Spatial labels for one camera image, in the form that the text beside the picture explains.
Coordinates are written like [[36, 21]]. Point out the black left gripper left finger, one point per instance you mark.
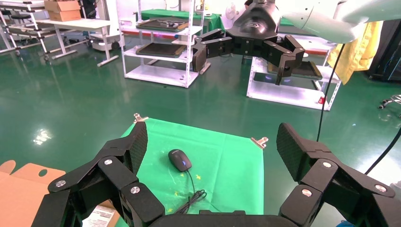
[[112, 175]]

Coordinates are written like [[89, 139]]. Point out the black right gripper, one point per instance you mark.
[[255, 25]]

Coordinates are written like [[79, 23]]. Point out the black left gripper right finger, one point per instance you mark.
[[322, 175]]

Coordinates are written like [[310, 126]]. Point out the black computer mouse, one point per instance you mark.
[[178, 159]]

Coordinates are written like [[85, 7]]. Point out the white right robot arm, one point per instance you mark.
[[329, 22]]

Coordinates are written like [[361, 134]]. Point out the open brown cardboard box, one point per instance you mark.
[[18, 194]]

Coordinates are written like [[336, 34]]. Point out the white printed paper sheet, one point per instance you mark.
[[100, 216]]

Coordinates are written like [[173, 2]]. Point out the low white shelf rack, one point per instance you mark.
[[282, 94]]

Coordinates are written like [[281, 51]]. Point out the empty dark tray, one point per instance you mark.
[[159, 50], [305, 70]]

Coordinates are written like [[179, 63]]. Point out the silver metal clip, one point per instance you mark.
[[260, 142], [137, 118]]

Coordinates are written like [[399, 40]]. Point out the small red item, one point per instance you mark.
[[321, 100]]

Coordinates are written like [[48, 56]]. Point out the green covered table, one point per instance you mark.
[[175, 14]]

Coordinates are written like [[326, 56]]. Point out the dark tray with parts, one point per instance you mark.
[[163, 25]]

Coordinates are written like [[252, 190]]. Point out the tall white shelf rack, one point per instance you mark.
[[156, 75]]

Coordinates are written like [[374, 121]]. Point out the green cloth mat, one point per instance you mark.
[[225, 175]]

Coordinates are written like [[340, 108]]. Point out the office chair base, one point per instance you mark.
[[391, 101]]

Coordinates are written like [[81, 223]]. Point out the yellow cloth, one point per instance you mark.
[[354, 53]]

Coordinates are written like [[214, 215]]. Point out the white wheeled machine base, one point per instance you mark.
[[101, 42]]

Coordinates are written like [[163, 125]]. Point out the black cabinet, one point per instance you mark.
[[387, 50]]

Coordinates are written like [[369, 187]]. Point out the white work table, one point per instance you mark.
[[75, 24]]

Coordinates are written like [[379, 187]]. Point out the white tube frame rack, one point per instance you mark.
[[33, 29]]

